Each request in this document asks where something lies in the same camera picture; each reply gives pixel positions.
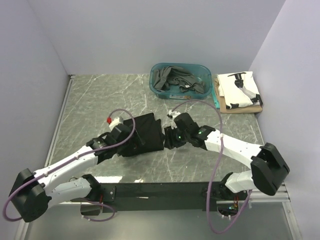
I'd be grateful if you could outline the teal plastic basket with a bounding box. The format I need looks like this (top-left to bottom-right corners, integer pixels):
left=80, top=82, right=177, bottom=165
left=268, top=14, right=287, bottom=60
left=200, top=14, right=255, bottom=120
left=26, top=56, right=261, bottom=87
left=149, top=63, right=213, bottom=100

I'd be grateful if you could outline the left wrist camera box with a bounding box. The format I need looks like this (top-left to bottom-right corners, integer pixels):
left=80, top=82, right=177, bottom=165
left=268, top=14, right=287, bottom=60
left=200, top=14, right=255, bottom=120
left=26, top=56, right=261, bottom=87
left=106, top=116, right=124, bottom=131

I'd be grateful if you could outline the black t shirt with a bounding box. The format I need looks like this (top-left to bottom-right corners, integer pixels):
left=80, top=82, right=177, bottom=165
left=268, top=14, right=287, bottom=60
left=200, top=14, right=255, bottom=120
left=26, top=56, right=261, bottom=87
left=117, top=112, right=165, bottom=157

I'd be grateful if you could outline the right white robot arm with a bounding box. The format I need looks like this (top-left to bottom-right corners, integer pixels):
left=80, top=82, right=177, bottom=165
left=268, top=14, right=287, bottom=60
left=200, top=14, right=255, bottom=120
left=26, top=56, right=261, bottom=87
left=164, top=111, right=290, bottom=200

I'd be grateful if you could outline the folded white printed t shirt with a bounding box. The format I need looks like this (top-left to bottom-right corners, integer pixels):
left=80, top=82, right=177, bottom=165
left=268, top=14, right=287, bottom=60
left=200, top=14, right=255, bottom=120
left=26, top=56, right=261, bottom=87
left=217, top=71, right=263, bottom=109

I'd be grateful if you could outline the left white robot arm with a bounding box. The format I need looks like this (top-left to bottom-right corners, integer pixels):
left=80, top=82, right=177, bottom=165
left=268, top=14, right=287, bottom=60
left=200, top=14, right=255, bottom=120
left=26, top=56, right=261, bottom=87
left=8, top=122, right=139, bottom=223

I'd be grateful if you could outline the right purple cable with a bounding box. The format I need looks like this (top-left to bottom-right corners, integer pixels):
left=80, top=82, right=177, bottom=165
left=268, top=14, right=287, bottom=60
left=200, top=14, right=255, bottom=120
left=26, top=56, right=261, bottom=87
left=171, top=99, right=253, bottom=235

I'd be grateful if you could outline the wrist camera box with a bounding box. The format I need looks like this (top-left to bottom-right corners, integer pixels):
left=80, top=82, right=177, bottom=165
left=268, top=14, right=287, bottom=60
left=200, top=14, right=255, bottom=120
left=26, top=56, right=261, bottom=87
left=106, top=116, right=124, bottom=131
left=167, top=110, right=181, bottom=120

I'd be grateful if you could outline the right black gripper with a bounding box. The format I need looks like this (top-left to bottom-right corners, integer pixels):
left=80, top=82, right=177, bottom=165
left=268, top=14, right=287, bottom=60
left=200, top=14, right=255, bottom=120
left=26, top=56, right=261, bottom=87
left=163, top=124, right=190, bottom=150

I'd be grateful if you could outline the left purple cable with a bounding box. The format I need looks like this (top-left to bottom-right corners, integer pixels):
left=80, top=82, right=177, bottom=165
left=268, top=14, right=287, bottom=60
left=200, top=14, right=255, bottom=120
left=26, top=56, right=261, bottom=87
left=2, top=108, right=137, bottom=222

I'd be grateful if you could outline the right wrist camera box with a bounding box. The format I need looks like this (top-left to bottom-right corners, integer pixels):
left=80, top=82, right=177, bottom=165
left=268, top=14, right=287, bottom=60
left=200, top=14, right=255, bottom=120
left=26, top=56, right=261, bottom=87
left=167, top=110, right=181, bottom=120

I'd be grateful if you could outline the purple cable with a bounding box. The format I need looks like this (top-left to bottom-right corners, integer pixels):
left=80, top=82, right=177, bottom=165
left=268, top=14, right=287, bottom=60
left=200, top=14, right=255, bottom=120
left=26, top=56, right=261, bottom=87
left=171, top=99, right=253, bottom=235
left=2, top=108, right=137, bottom=222

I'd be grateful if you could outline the grey t shirt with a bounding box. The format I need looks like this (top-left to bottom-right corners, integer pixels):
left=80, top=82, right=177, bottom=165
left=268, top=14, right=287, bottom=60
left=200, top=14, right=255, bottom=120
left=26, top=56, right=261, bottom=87
left=153, top=65, right=205, bottom=94

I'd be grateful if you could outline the black mounting beam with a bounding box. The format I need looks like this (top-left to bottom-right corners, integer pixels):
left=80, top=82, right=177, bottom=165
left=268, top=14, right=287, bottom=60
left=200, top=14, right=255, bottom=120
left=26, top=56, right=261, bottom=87
left=93, top=182, right=209, bottom=211

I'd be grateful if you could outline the aluminium frame rail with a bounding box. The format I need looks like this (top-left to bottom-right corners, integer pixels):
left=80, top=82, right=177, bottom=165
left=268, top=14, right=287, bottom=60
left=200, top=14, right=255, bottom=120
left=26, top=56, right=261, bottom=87
left=59, top=182, right=292, bottom=208

